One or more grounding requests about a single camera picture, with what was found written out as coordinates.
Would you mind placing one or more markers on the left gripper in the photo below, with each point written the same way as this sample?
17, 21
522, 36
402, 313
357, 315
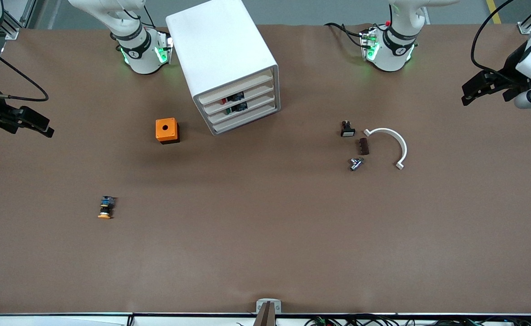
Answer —
511, 73

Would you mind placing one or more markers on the red push button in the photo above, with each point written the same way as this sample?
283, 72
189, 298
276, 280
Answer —
236, 97

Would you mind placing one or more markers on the yellow push button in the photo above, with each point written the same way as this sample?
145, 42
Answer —
106, 208

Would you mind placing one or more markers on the green push button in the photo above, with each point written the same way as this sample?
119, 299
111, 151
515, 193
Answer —
239, 107

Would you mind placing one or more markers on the orange box with hole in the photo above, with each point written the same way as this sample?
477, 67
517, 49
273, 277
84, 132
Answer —
165, 129

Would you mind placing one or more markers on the brown terminal block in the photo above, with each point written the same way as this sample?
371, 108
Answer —
364, 146

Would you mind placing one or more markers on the white curved bracket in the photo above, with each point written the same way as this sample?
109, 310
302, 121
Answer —
399, 140

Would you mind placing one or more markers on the black white square switch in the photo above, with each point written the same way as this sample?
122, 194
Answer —
347, 130

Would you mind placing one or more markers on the silver key switch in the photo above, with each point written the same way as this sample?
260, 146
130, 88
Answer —
356, 163

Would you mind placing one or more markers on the white table edge rail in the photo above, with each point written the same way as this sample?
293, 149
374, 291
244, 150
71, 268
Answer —
66, 319

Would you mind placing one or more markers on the grey metal bracket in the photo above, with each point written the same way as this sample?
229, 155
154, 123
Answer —
260, 305

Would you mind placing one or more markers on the brown post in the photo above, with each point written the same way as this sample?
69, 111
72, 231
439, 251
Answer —
265, 317

